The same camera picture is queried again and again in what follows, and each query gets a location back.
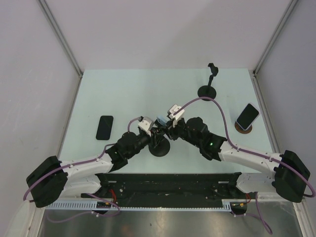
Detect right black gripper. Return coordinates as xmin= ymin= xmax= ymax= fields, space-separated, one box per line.
xmin=160 ymin=116 xmax=201 ymax=148

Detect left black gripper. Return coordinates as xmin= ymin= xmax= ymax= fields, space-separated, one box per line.
xmin=126 ymin=127 xmax=164 ymax=158

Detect black phone stand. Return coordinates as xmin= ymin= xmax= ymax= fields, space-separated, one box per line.
xmin=197 ymin=63 xmax=219 ymax=99
xmin=149 ymin=137 xmax=170 ymax=157

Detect black smartphone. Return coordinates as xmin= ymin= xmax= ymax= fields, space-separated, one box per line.
xmin=96 ymin=116 xmax=114 ymax=141

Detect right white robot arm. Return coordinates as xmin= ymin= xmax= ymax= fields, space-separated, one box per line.
xmin=166 ymin=117 xmax=310 ymax=203

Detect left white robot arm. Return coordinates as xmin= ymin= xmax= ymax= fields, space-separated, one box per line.
xmin=23 ymin=128 xmax=170 ymax=208

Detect brown round stand base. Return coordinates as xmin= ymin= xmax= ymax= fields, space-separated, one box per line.
xmin=235 ymin=122 xmax=253 ymax=134

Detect black-screen blue-edged phone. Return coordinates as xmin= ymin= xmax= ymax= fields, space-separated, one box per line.
xmin=236 ymin=103 xmax=260 ymax=130

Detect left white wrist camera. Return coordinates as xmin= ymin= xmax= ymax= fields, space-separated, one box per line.
xmin=138 ymin=117 xmax=154 ymax=137

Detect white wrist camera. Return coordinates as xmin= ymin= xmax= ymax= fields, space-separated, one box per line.
xmin=167 ymin=104 xmax=185 ymax=127
xmin=138 ymin=117 xmax=154 ymax=137

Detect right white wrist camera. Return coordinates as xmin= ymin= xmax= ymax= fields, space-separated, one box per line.
xmin=167 ymin=104 xmax=185 ymax=127

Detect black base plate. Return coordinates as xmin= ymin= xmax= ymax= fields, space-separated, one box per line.
xmin=94 ymin=172 xmax=255 ymax=204

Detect grey slotted cable duct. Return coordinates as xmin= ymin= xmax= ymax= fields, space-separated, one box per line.
xmin=46 ymin=199 xmax=246 ymax=211

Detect right aluminium frame post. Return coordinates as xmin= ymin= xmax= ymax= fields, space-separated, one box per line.
xmin=253 ymin=0 xmax=301 ymax=75

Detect aluminium frame post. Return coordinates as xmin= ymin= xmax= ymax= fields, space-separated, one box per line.
xmin=253 ymin=0 xmax=301 ymax=75
xmin=37 ymin=0 xmax=83 ymax=77

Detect left aluminium frame post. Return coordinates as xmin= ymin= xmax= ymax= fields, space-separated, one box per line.
xmin=37 ymin=0 xmax=83 ymax=77

